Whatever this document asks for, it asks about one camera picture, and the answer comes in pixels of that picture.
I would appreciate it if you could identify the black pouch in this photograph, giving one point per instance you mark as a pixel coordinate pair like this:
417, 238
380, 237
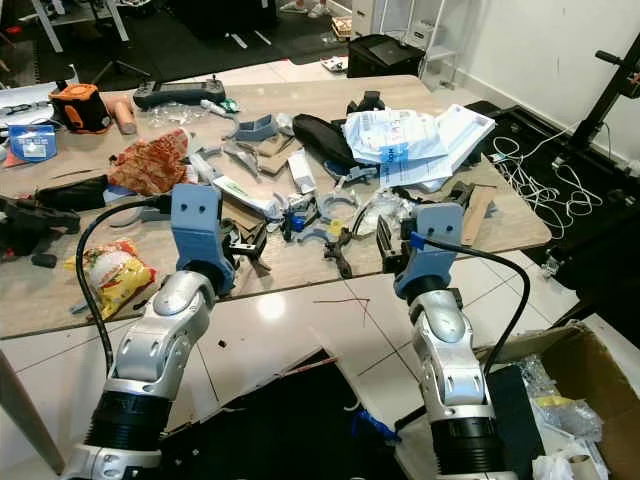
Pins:
320, 140

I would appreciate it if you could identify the flat black bag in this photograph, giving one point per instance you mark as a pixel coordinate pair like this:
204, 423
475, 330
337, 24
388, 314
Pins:
75, 193

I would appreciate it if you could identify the small blue box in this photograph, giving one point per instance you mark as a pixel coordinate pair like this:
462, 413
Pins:
32, 141

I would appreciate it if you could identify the black floor mat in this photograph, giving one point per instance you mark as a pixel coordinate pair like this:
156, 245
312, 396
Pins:
270, 420

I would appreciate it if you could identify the blue-grey printed part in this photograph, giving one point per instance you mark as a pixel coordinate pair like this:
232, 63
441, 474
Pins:
257, 128

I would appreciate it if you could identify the white metal rack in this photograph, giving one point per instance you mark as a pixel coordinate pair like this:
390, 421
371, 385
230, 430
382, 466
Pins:
430, 35

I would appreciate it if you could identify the yellow snack bag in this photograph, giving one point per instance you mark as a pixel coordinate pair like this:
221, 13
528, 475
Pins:
118, 275

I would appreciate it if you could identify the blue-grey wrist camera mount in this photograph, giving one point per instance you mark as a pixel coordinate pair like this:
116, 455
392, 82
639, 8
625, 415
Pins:
198, 225
432, 240

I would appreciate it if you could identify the black remote controller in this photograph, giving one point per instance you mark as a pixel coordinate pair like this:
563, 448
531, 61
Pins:
175, 94

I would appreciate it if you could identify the black hard case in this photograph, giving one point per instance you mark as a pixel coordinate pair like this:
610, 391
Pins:
382, 55

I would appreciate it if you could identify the white plastic mailer bags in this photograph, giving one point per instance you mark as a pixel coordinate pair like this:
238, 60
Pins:
410, 140

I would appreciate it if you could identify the red patterned snack bag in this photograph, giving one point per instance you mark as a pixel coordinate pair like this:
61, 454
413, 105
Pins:
150, 165

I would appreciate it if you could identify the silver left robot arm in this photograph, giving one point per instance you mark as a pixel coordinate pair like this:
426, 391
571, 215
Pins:
160, 340

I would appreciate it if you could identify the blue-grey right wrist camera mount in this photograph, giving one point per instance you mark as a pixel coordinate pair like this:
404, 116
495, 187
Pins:
432, 240

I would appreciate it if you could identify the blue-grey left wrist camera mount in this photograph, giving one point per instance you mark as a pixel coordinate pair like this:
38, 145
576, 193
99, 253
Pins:
198, 225

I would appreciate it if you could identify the tan cylinder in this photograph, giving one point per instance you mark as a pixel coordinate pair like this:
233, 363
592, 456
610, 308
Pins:
126, 116

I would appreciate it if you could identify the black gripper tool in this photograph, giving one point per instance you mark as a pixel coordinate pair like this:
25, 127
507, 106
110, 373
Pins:
25, 225

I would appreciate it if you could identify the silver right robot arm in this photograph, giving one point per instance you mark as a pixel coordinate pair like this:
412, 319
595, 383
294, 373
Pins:
445, 350

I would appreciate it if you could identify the white flat packet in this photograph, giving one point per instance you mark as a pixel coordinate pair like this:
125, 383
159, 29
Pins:
302, 172

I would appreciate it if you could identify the orange and black device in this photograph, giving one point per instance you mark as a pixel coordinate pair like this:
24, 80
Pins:
80, 108

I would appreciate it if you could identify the clear plastic bag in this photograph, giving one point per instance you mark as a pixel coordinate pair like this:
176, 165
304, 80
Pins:
560, 405

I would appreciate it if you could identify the black metal stand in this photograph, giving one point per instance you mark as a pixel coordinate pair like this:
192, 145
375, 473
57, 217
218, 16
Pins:
605, 100

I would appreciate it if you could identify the brown cardboard box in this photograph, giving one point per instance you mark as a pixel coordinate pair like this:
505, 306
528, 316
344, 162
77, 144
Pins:
595, 370

